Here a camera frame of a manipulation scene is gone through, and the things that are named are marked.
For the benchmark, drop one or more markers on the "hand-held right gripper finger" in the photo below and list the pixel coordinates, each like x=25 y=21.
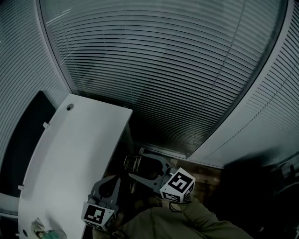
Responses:
x=158 y=158
x=155 y=185

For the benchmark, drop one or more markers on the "crumpled white paper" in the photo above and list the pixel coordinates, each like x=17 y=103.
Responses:
x=37 y=224

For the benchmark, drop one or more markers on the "person's right forearm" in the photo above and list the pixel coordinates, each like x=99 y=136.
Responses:
x=201 y=214

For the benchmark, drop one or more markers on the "person's olive jacket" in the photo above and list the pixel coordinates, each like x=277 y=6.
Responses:
x=158 y=224

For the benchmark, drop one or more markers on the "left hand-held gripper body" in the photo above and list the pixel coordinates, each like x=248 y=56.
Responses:
x=95 y=214

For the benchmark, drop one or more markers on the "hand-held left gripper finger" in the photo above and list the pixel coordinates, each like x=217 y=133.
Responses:
x=116 y=190
x=96 y=185

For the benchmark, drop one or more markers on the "green plastic object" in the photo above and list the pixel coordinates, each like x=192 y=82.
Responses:
x=52 y=234

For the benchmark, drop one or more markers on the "white partition bracket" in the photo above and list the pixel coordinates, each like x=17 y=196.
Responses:
x=20 y=187
x=46 y=124

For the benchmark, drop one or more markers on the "wide grey window blind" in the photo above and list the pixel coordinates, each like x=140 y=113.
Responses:
x=163 y=58

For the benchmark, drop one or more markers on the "dark office chair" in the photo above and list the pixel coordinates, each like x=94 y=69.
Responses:
x=286 y=178

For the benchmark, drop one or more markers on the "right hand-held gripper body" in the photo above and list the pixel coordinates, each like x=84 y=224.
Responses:
x=178 y=184

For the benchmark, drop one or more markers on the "white low ledge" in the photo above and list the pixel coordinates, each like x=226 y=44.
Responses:
x=8 y=204

